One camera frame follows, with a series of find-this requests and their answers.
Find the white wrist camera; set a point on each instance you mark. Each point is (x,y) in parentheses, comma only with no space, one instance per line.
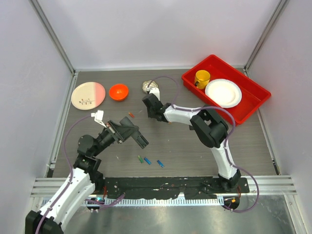
(155,91)
(98,117)

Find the aluminium frame post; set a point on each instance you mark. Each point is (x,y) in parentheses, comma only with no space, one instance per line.
(51,33)
(279,9)

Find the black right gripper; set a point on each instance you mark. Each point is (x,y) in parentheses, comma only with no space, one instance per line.
(149,114)

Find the small patterned ceramic bowl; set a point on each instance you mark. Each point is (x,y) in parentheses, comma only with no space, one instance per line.
(147,85)

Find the black remote control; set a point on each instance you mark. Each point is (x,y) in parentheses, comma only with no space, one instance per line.
(140,139)

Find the aluminium right frame post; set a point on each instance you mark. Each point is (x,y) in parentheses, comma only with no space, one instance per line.
(279,9)

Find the blue battery lower right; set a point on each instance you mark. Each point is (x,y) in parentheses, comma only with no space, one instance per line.
(160,163)

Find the white slotted cable duct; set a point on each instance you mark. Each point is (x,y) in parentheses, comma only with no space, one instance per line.
(180,201)

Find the pink cream floral plate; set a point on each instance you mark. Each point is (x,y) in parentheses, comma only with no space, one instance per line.
(88,96)

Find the aluminium front frame rail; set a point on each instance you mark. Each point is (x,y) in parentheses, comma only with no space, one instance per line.
(270,185)

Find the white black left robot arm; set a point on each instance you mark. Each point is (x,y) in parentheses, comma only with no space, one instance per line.
(83,179)

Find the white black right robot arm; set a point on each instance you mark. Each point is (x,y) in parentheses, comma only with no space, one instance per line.
(210,128)

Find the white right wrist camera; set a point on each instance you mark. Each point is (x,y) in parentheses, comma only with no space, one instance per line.
(155,91)

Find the aluminium left frame post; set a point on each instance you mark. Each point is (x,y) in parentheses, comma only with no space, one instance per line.
(51,33)

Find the yellow mug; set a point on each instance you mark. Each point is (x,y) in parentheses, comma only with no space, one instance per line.
(202,78)

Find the white paper plate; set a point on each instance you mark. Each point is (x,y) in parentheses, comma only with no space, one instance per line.
(224,92)

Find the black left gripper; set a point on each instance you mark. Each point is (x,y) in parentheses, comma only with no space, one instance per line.
(120,132)

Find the red plastic bin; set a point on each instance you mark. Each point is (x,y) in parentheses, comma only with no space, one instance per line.
(253,95)

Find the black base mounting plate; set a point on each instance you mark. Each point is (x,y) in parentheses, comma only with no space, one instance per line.
(163,188)

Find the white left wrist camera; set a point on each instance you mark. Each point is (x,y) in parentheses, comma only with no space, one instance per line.
(98,117)

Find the orange plastic bowl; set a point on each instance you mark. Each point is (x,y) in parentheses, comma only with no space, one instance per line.
(118,92)

